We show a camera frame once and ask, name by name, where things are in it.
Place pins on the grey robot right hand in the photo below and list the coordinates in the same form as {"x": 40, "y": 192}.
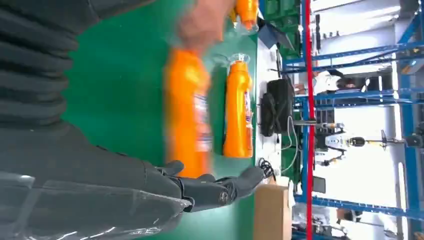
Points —
{"x": 99, "y": 192}

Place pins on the white and black device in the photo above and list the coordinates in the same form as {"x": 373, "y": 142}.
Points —
{"x": 334, "y": 141}

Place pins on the dark laptop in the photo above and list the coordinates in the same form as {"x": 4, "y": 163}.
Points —
{"x": 273, "y": 34}

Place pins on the red pole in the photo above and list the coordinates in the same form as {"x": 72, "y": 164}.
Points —
{"x": 309, "y": 165}

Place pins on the brown cardboard box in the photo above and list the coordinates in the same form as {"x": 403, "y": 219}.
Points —
{"x": 271, "y": 212}

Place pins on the person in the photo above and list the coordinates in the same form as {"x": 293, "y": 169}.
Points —
{"x": 326, "y": 82}

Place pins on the green crate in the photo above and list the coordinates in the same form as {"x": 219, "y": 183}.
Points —
{"x": 281, "y": 13}

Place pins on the black case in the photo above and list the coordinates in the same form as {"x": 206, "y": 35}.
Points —
{"x": 285, "y": 99}

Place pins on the blue metal rack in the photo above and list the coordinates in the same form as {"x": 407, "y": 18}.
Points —
{"x": 405, "y": 109}

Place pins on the person's right hand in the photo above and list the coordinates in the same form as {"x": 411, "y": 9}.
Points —
{"x": 205, "y": 23}

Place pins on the white table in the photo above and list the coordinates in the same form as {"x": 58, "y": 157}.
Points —
{"x": 265, "y": 66}

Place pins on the green table mat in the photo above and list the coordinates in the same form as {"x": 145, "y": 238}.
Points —
{"x": 116, "y": 82}

